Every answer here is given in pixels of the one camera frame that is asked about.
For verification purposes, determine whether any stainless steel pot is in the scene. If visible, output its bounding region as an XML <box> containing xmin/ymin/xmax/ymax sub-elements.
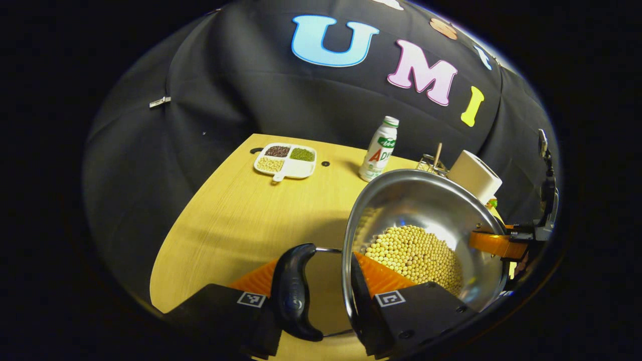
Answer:
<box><xmin>271</xmin><ymin>169</ymin><xmax>512</xmax><ymax>341</ymax></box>

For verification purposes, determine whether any wire mesh utensil holder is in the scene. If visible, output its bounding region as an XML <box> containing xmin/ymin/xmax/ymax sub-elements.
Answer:
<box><xmin>416</xmin><ymin>153</ymin><xmax>449</xmax><ymax>176</ymax></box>

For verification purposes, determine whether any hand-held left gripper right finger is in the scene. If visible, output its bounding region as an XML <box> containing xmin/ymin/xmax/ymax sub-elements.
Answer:
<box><xmin>350</xmin><ymin>252</ymin><xmax>477</xmax><ymax>359</ymax></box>

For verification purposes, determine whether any white toaster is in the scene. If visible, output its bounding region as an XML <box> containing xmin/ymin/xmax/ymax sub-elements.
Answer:
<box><xmin>446</xmin><ymin>150</ymin><xmax>503</xmax><ymax>205</ymax></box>

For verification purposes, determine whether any black backdrop cloth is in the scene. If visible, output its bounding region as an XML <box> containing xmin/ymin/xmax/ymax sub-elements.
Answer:
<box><xmin>83</xmin><ymin>0</ymin><xmax>560</xmax><ymax>311</ymax></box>

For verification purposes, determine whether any white divided bean dish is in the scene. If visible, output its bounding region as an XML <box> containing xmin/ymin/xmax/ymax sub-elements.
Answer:
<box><xmin>253</xmin><ymin>143</ymin><xmax>317</xmax><ymax>182</ymax></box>

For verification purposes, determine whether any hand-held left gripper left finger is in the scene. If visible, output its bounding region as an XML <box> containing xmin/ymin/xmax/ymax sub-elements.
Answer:
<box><xmin>166</xmin><ymin>259</ymin><xmax>281</xmax><ymax>359</ymax></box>

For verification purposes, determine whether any pile of soybeans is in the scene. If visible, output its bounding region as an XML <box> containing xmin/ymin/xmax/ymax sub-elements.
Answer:
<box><xmin>354</xmin><ymin>225</ymin><xmax>464</xmax><ymax>296</ymax></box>

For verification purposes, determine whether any white drink bottle green label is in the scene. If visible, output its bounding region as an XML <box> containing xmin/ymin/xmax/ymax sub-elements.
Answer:
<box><xmin>359</xmin><ymin>116</ymin><xmax>400</xmax><ymax>182</ymax></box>

